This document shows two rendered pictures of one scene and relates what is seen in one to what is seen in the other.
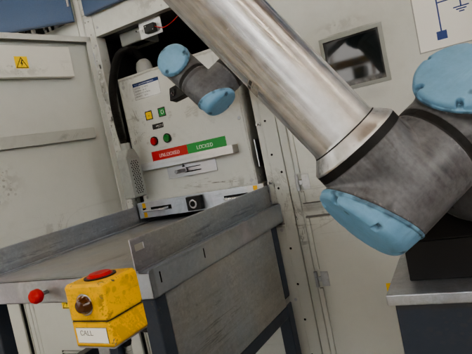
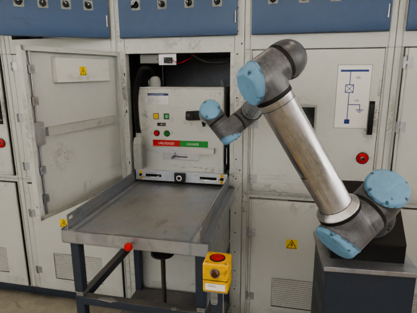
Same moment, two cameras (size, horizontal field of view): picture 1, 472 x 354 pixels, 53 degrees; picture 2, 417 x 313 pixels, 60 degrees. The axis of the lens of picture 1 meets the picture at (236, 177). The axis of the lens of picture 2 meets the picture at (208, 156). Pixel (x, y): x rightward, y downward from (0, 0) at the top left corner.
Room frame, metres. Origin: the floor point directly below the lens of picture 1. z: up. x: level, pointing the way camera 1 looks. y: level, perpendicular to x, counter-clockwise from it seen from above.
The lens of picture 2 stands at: (-0.25, 0.56, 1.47)
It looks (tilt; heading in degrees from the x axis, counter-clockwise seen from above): 13 degrees down; 343
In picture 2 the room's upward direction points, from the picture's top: straight up
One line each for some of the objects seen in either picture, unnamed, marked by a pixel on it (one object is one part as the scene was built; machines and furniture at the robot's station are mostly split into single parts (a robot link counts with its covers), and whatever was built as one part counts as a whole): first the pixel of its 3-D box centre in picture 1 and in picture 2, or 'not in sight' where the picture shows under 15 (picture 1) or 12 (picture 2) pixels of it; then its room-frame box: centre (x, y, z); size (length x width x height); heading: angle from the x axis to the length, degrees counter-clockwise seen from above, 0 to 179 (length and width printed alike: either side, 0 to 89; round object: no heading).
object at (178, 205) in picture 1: (200, 201); (181, 176); (1.69, 0.14, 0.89); 0.54 x 0.05 x 0.06; 61
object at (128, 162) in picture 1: (131, 173); (139, 152); (1.72, 0.37, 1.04); 0.08 x 0.05 x 0.17; 151
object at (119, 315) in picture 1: (107, 306); (217, 272); (0.73, 0.24, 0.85); 0.08 x 0.08 x 0.10; 61
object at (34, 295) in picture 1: (39, 294); (129, 245); (1.06, 0.49, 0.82); 0.04 x 0.03 x 0.03; 151
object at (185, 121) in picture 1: (182, 131); (179, 132); (1.68, 0.15, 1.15); 0.48 x 0.01 x 0.48; 61
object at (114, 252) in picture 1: (141, 249); (161, 210); (1.38, 0.31, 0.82); 0.68 x 0.62 x 0.06; 151
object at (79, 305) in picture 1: (81, 305); (214, 274); (0.69, 0.26, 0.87); 0.03 x 0.01 x 0.03; 61
